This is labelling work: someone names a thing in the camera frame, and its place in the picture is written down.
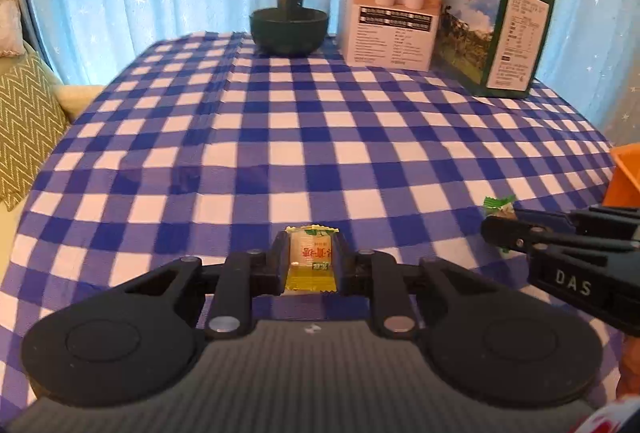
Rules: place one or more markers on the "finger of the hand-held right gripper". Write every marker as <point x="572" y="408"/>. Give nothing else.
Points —
<point x="505" y="233"/>
<point x="545" y="214"/>

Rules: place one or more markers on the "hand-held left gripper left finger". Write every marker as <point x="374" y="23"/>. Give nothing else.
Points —
<point x="280" y="265"/>

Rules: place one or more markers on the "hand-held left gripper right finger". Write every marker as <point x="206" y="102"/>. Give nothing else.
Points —
<point x="345" y="265"/>

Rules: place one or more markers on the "green candy packet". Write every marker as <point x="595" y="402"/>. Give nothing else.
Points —
<point x="497" y="204"/>

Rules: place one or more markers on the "yellow green snack packet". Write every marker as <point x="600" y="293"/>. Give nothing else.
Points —
<point x="310" y="258"/>

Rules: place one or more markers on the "orange plastic bin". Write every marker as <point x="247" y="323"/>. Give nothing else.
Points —
<point x="625" y="178"/>

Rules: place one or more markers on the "blue white checked tablecloth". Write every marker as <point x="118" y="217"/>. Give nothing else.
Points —
<point x="300" y="138"/>

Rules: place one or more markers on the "red white patterned clothing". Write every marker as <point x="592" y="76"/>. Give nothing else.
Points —
<point x="615" y="418"/>

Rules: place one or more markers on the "green cardboard box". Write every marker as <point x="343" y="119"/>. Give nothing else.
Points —
<point x="480" y="38"/>

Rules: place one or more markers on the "glass humidifier with green base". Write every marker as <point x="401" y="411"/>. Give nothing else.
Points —
<point x="290" y="23"/>

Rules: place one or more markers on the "white cardboard box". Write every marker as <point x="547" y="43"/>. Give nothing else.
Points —
<point x="390" y="13"/>

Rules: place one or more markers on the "light green sofa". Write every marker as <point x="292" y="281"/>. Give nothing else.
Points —
<point x="80" y="99"/>

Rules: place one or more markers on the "green zigzag cushion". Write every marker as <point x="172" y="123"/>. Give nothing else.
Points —
<point x="25" y="123"/>

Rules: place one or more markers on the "white patterned pillow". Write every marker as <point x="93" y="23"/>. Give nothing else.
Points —
<point x="10" y="25"/>

